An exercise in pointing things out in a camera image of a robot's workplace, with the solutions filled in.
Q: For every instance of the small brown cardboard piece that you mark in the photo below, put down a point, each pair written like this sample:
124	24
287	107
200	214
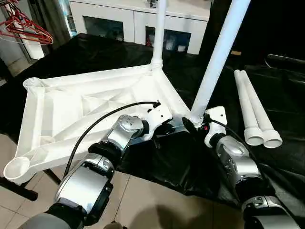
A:
236	52

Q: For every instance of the white glass-door cabinet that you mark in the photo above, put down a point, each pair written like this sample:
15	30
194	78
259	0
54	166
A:
109	16

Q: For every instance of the white plastic table top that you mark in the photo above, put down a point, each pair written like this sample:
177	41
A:
62	105

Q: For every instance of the grey curtain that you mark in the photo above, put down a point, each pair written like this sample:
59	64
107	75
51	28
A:
50	19

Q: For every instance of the black plastic mat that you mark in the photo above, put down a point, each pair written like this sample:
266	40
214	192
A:
95	52

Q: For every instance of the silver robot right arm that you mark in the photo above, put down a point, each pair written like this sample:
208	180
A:
238	162

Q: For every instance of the white plastic table leg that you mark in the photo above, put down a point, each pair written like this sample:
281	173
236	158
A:
262	114
158	33
221	52
248	105

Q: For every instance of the black folding table frame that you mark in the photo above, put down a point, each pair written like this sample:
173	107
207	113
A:
19	191

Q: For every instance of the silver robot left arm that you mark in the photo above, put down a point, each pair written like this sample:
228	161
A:
119	136

